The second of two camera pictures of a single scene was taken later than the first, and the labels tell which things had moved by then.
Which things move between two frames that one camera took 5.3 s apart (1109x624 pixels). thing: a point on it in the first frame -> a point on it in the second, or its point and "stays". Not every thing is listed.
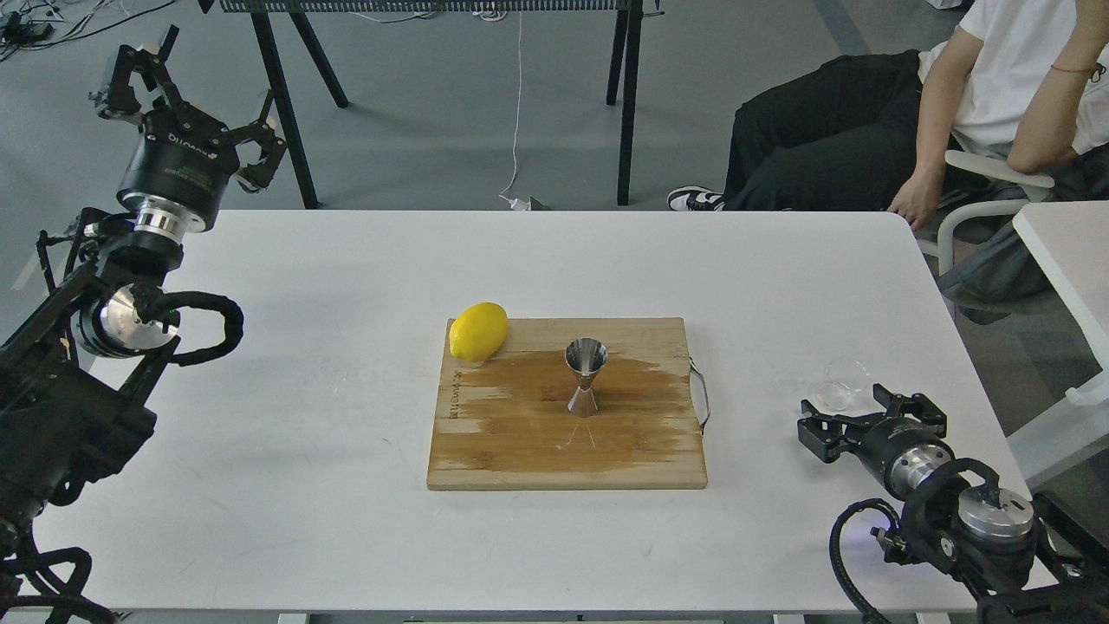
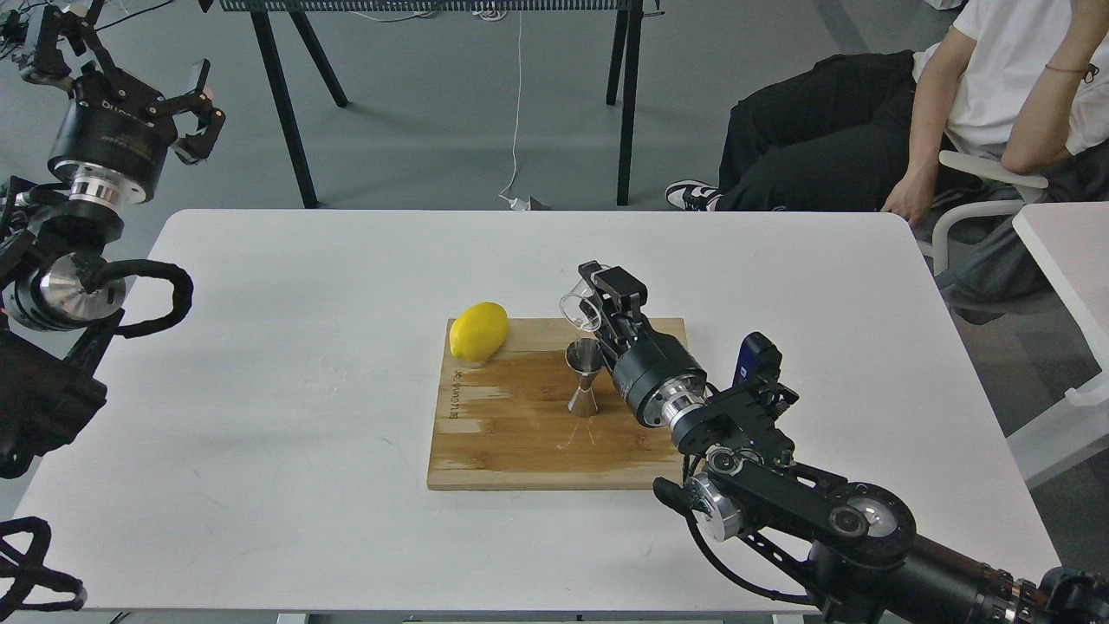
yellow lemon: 478,332 stays
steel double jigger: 585,355 stays
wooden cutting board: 502,421 stays
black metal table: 274,20 stays
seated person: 1021,82 stays
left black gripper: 176,179 -> 108,124
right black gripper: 900,449 -> 645,360
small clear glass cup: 840,384 -> 581,306
